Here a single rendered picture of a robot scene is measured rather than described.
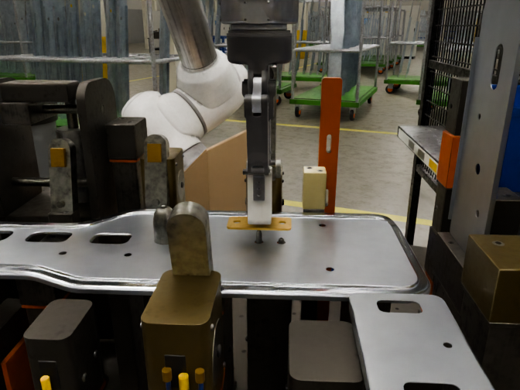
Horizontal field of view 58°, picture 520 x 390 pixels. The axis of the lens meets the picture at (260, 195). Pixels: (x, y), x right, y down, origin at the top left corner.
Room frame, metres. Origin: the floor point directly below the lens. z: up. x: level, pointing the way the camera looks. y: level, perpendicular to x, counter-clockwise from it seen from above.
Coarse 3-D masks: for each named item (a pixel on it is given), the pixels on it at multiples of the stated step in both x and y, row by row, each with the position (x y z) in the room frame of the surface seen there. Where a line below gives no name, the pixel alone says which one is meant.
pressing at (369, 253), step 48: (144, 240) 0.57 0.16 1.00; (240, 240) 0.57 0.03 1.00; (288, 240) 0.57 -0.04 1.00; (336, 240) 0.57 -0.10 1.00; (384, 240) 0.57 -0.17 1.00; (96, 288) 0.46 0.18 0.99; (144, 288) 0.46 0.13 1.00; (240, 288) 0.45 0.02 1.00; (288, 288) 0.45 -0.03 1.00; (336, 288) 0.45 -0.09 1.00; (384, 288) 0.45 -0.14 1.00
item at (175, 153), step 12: (180, 156) 0.78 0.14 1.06; (144, 168) 0.73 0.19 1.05; (168, 168) 0.72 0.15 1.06; (180, 168) 0.77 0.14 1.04; (144, 180) 0.73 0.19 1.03; (168, 180) 0.72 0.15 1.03; (180, 180) 0.76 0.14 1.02; (144, 192) 0.73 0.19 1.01; (180, 192) 0.76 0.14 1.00; (144, 204) 0.73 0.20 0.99
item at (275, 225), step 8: (232, 216) 0.58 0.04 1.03; (240, 216) 0.58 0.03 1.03; (232, 224) 0.56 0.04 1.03; (240, 224) 0.56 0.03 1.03; (248, 224) 0.56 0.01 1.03; (256, 224) 0.56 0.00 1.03; (264, 224) 0.56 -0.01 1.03; (272, 224) 0.56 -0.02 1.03; (280, 224) 0.56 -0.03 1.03; (288, 224) 0.56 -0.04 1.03
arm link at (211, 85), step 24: (168, 0) 1.17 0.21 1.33; (192, 0) 1.19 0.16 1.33; (168, 24) 1.23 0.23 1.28; (192, 24) 1.21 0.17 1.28; (192, 48) 1.25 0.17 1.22; (192, 72) 1.29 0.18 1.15; (216, 72) 1.29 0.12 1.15; (240, 72) 1.38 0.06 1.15; (192, 96) 1.30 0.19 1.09; (216, 96) 1.30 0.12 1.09; (240, 96) 1.37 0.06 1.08; (216, 120) 1.33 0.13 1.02
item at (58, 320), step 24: (48, 312) 0.42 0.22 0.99; (72, 312) 0.42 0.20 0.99; (24, 336) 0.38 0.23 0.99; (48, 336) 0.38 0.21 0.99; (72, 336) 0.38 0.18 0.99; (96, 336) 0.43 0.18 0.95; (48, 360) 0.37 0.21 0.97; (72, 360) 0.38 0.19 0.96; (96, 360) 0.42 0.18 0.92; (48, 384) 0.37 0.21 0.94; (72, 384) 0.37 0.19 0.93; (96, 384) 0.41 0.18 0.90
